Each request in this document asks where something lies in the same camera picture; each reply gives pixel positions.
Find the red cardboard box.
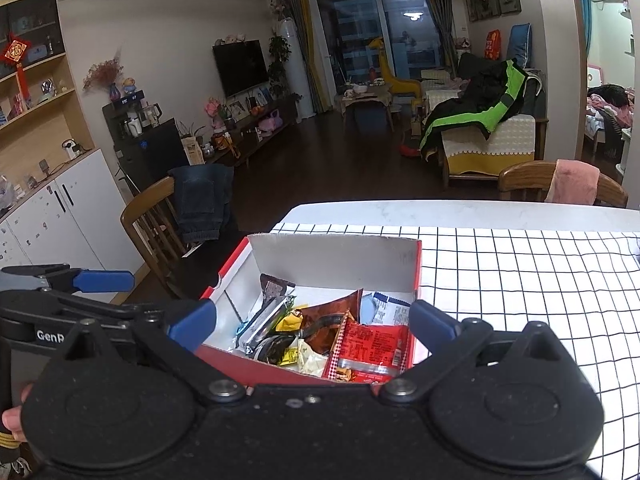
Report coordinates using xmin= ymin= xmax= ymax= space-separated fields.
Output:
xmin=192 ymin=232 xmax=432 ymax=386

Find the red knot ornament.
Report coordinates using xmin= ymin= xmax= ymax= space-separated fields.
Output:
xmin=0 ymin=32 xmax=32 ymax=98

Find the black green jacket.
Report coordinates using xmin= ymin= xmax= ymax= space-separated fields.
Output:
xmin=419 ymin=59 xmax=531 ymax=161

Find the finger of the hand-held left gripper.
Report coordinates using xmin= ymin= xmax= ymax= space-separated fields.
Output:
xmin=0 ymin=262 xmax=136 ymax=295
xmin=50 ymin=296 xmax=190 ymax=331

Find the white tower air conditioner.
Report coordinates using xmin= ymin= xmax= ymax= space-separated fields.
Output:
xmin=277 ymin=17 xmax=318 ymax=118

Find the black cabinet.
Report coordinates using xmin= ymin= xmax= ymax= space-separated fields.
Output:
xmin=114 ymin=117 xmax=191 ymax=191

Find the television bench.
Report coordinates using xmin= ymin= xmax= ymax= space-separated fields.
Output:
xmin=200 ymin=95 xmax=301 ymax=166

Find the blue pillow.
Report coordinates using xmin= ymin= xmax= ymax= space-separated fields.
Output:
xmin=506 ymin=22 xmax=532 ymax=68

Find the red-brown snack packet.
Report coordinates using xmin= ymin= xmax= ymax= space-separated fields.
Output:
xmin=300 ymin=288 xmax=364 ymax=356

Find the denim jacket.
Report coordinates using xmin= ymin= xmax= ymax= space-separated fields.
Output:
xmin=167 ymin=164 xmax=236 ymax=245

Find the wooden chair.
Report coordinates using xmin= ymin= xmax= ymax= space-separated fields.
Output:
xmin=120 ymin=175 xmax=236 ymax=301
xmin=497 ymin=160 xmax=630 ymax=208

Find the red checkered snack packet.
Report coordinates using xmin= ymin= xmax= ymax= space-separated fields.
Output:
xmin=321 ymin=321 xmax=416 ymax=385

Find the vase with dried flowers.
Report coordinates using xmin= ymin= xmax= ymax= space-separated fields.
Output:
xmin=82 ymin=57 xmax=126 ymax=102

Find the sofa with cream cover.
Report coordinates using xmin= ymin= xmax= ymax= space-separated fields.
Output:
xmin=417 ymin=52 xmax=550 ymax=188

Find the flat screen television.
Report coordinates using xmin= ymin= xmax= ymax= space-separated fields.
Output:
xmin=212 ymin=39 xmax=270 ymax=98

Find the black water dispenser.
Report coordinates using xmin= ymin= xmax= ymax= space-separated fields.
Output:
xmin=102 ymin=89 xmax=163 ymax=141

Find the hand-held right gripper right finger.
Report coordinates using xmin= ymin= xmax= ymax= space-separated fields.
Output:
xmin=380 ymin=299 xmax=581 ymax=404

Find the wooden wall shelf unit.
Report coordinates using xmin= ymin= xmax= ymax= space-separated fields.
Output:
xmin=0 ymin=0 xmax=96 ymax=196

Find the yellow giraffe toy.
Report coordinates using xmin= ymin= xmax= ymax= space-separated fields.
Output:
xmin=369 ymin=35 xmax=426 ymax=98

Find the dark shiny snack packet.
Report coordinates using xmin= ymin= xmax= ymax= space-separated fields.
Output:
xmin=235 ymin=294 xmax=296 ymax=356

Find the tall houseplant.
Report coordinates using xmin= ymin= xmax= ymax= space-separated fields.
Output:
xmin=267 ymin=35 xmax=301 ymax=101

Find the person's left hand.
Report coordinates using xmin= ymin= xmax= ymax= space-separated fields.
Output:
xmin=0 ymin=382 xmax=36 ymax=443

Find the grey curtain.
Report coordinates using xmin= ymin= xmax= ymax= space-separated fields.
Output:
xmin=420 ymin=0 xmax=458 ymax=66

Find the pink cloth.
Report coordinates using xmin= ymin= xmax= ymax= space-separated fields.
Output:
xmin=544 ymin=159 xmax=601 ymax=206

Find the clear-wrapped dark candy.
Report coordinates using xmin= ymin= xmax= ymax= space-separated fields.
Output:
xmin=255 ymin=334 xmax=300 ymax=367

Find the white blue-edged snack packet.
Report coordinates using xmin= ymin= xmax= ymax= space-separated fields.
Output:
xmin=372 ymin=291 xmax=413 ymax=327

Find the cream snack packet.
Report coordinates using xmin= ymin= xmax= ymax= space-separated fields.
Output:
xmin=295 ymin=340 xmax=331 ymax=378

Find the white cabinet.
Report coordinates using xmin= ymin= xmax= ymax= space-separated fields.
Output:
xmin=0 ymin=147 xmax=146 ymax=286

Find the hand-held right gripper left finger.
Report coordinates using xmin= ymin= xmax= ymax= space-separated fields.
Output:
xmin=60 ymin=298 xmax=248 ymax=404

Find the coffee table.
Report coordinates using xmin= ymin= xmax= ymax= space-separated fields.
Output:
xmin=341 ymin=82 xmax=396 ymax=131

